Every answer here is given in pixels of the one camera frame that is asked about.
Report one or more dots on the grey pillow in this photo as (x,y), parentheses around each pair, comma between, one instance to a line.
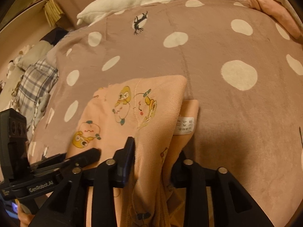
(35,52)

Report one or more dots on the person's left hand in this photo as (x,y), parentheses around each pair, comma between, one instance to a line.
(23,218)

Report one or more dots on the white shelf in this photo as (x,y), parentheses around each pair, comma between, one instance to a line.
(21,11)

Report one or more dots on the yellow striped hanging cloth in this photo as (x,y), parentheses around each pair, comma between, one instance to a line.
(53,10)

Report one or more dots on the pink cartoon print shirt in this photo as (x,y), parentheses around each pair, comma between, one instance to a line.
(153,123)

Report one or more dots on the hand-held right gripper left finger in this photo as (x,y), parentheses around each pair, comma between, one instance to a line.
(127,160)

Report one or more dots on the plaid cloth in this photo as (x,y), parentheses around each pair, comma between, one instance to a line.
(35,80)

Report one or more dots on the dark cloth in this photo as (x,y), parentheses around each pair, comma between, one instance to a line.
(55,34)

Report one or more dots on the pink folded cloth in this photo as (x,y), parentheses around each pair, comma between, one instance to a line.
(272,7)

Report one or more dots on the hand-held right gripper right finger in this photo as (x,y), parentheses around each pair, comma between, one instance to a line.
(189,177)

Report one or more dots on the polka dot blanket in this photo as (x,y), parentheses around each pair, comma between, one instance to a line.
(213,40)

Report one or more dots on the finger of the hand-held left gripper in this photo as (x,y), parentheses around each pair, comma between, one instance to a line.
(87,155)

